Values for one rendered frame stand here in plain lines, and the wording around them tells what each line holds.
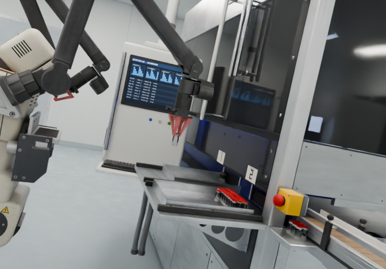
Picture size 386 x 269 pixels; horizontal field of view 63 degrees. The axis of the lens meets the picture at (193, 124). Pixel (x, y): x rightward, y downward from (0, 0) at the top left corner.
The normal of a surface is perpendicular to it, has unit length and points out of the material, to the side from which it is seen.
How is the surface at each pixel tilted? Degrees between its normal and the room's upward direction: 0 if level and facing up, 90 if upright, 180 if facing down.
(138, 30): 90
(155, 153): 90
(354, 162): 90
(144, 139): 90
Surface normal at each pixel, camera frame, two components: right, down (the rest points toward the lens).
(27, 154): 0.34, 0.12
